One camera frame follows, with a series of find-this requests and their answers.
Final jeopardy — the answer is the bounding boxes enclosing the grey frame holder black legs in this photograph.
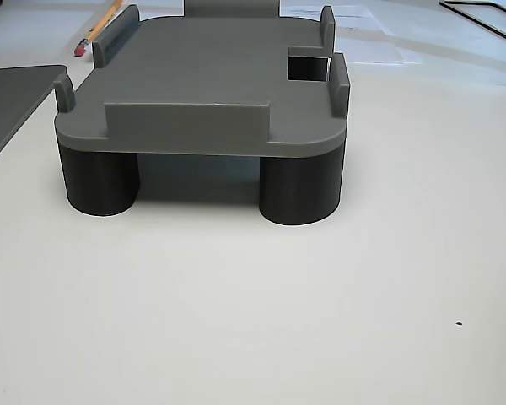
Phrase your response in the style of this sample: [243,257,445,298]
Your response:
[52,0,352,227]

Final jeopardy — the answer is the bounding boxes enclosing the dark grey flat mat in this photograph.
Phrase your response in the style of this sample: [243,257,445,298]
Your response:
[0,63,68,174]

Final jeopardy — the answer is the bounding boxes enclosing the printed white paper sheet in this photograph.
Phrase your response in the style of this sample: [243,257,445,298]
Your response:
[277,3,389,35]

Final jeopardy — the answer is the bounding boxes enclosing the black thin rounded frame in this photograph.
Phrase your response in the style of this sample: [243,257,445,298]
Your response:
[437,0,506,43]

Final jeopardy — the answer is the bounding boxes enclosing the plain white paper sheet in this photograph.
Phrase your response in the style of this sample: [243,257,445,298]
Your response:
[335,24,425,65]

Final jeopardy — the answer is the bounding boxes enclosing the yellow pencil red eraser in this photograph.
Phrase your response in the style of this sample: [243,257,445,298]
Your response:
[73,0,123,58]

